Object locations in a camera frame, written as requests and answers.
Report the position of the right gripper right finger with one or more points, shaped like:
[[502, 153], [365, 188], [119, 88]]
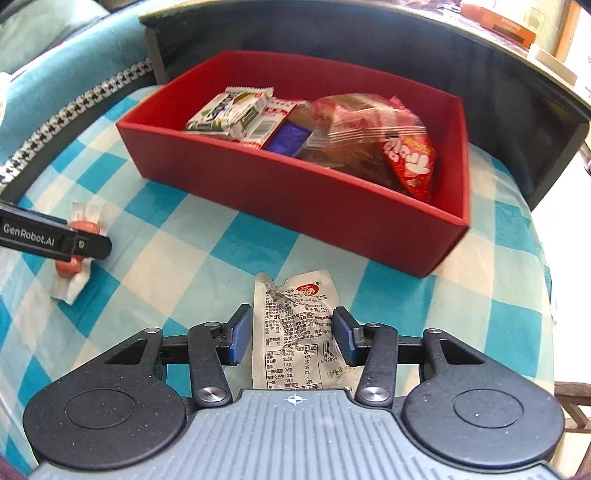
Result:
[[373, 347]]

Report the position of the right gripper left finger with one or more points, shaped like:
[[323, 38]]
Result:
[[210, 347]]

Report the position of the vacuum-packed sausages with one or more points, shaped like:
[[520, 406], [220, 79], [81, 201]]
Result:
[[90, 223]]

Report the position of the white vacuum snack pouch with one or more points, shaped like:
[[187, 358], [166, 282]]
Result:
[[292, 343]]

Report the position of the red shiny snack packet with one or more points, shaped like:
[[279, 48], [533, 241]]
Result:
[[412, 159]]

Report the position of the red clear-wrapped pastry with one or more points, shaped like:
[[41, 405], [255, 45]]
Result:
[[351, 130]]

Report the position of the white red spicy strip packet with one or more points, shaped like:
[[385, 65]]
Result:
[[266, 124]]

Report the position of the green white Kapron wafer packet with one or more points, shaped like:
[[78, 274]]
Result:
[[230, 113]]

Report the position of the teal sofa blanket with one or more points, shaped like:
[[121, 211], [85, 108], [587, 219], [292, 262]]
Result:
[[62, 92]]

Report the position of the red cardboard box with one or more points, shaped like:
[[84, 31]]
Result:
[[344, 211]]

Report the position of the grey sofa cushion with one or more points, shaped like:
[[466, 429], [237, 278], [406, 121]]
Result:
[[29, 28]]

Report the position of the wooden chair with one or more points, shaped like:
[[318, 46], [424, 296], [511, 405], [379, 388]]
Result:
[[573, 396]]

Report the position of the purple snack wrapper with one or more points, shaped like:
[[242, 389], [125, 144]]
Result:
[[288, 139]]

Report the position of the dark coffee table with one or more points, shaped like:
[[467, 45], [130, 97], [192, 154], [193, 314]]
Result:
[[516, 108]]

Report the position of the white tape roll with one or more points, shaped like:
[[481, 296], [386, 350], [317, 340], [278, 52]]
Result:
[[546, 59]]

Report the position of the orange cardboard box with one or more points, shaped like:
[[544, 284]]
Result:
[[501, 25]]

